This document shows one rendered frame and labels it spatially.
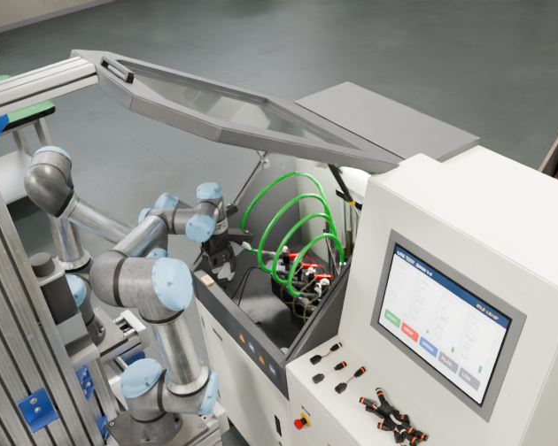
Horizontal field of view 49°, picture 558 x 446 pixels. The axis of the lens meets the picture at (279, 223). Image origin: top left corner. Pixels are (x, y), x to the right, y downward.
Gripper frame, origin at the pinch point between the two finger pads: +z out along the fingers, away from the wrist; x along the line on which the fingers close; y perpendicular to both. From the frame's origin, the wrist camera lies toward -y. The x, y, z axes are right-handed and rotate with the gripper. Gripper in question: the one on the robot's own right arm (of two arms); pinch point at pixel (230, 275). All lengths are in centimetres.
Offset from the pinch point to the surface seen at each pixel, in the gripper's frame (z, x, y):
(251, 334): 28.0, 1.4, -3.2
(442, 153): -27, 22, -72
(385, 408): 20, 59, -14
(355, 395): 25, 47, -13
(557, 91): 123, -168, -434
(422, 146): -27, 14, -71
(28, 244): 123, -264, 34
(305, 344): 21.3, 23.1, -11.7
